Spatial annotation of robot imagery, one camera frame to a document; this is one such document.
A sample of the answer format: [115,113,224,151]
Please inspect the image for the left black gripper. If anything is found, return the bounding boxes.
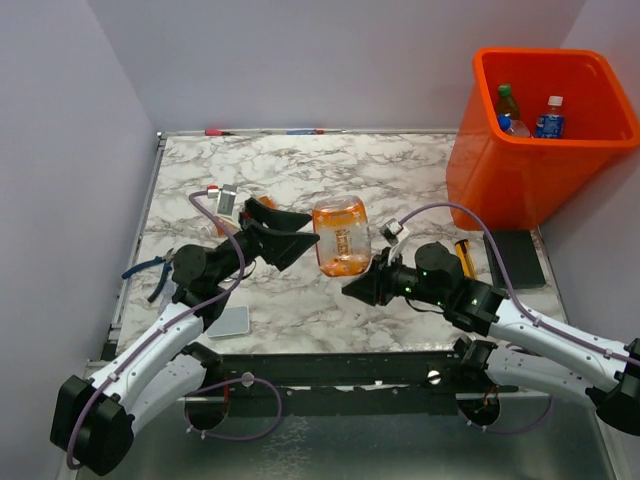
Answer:
[211,198,320,286]

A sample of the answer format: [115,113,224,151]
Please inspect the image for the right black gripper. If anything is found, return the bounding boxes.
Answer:
[344,246,447,307]

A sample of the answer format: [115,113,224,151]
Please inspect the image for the large orange label bottle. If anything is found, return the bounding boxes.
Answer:
[312,195,371,277]

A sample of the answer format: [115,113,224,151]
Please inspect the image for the green cap tea bottle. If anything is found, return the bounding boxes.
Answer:
[495,83,521,120]

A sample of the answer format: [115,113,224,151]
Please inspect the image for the small blue label bottle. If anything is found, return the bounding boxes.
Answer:
[533,96,565,139]

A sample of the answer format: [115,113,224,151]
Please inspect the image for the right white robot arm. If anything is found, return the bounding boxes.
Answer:
[342,242,639,435]

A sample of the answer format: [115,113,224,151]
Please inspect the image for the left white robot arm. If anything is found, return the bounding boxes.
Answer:
[50,198,319,475]

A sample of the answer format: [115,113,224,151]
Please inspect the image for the orange plastic bin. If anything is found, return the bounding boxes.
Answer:
[446,47,639,230]

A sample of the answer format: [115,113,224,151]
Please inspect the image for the orange label crushed bottle left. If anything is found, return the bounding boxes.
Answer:
[202,195,279,237]

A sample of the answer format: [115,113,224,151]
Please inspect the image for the blue red pen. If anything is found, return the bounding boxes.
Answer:
[285,128,347,136]

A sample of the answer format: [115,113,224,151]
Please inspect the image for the yellow pencil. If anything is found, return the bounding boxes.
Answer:
[455,239,477,279]

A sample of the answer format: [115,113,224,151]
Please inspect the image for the red marker pen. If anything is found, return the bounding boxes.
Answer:
[204,129,235,137]

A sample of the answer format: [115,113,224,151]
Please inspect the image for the black box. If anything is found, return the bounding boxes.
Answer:
[491,230,546,290]

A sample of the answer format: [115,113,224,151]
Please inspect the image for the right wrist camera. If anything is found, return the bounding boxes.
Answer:
[380,219,410,266]

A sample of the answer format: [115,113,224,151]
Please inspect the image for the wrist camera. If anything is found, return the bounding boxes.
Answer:
[380,219,410,266]
[206,184,237,218]

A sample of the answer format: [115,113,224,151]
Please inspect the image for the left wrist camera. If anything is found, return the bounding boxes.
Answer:
[206,184,237,218]

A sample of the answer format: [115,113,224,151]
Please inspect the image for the black base frame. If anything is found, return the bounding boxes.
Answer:
[182,342,494,420]

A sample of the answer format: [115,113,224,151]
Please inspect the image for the blue handled pliers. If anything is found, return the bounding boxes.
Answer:
[121,247,180,304]

